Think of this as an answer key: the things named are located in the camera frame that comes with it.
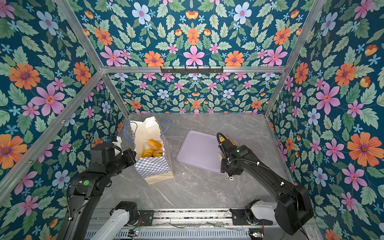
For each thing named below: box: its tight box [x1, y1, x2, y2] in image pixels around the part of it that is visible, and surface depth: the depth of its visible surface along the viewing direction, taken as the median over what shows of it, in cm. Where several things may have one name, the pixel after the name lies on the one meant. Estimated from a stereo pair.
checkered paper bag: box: [130, 116, 174, 185], surface depth 78 cm
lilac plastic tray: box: [176, 130, 226, 175], surface depth 104 cm
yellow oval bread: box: [142, 149, 154, 158], surface depth 92 cm
